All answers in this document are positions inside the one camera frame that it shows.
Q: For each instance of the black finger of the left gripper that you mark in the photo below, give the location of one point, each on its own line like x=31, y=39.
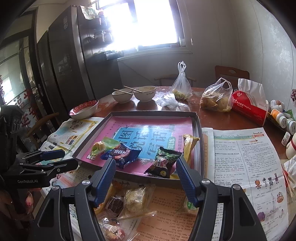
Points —
x=48, y=170

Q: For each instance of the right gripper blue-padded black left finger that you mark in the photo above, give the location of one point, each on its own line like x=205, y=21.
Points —
x=53, y=219

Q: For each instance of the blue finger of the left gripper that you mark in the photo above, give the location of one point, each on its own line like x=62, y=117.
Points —
x=50, y=155

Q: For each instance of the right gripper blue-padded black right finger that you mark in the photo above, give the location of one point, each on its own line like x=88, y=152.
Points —
x=239, y=220

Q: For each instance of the green yellow candy wrapper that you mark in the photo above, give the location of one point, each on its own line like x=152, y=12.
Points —
x=103, y=146

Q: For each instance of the red white snack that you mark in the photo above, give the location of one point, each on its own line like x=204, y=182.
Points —
x=113, y=229

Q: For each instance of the blue snack packet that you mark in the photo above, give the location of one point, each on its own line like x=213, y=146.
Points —
x=122, y=155

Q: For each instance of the yellow snack bar packet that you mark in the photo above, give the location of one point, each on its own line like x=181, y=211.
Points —
x=189, y=144

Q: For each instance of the dark green snack packet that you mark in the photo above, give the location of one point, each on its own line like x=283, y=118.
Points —
x=163, y=163

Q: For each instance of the clear round pastry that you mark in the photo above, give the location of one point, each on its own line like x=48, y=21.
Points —
x=136, y=200

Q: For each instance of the wooden chair left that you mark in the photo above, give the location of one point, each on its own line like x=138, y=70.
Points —
x=42, y=124

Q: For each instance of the wooden chair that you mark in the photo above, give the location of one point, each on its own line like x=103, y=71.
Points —
x=231, y=74
x=42, y=124

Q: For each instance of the left colourful newspaper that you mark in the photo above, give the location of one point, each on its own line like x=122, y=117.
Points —
x=69, y=136

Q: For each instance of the red patterned bowl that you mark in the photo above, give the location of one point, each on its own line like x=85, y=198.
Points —
x=84, y=110

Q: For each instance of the right English newspaper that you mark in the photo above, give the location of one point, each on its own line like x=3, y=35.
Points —
x=249, y=159

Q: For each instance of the orange centre newspaper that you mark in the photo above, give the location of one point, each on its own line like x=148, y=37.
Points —
x=164, y=220

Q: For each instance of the dark refrigerator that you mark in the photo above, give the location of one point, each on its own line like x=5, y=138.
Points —
x=78, y=60

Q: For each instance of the white ceramic figurine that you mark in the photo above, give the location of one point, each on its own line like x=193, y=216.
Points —
x=291, y=148

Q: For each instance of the small white bowl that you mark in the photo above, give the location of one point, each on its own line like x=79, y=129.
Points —
x=122, y=97

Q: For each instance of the grey cardboard tray box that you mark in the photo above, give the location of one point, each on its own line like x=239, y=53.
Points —
x=197, y=161

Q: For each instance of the white medicine bottles group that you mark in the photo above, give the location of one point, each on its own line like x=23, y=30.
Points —
x=283, y=119

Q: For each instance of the large white bowl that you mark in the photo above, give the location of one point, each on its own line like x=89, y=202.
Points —
x=144, y=93

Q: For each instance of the red tissue pack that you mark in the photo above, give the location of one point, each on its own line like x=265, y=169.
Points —
x=250, y=101

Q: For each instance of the crumpled clear plastic bag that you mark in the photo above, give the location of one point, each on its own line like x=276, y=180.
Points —
x=169, y=102

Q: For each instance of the plastic bag of buns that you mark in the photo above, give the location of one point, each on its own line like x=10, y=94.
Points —
x=218, y=96

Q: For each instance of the tied clear plastic bag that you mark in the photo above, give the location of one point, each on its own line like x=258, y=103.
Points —
x=181, y=88

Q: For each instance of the wooden chair back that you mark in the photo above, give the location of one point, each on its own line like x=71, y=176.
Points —
x=231, y=74

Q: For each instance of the window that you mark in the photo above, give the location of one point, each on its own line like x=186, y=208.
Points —
x=144, y=25

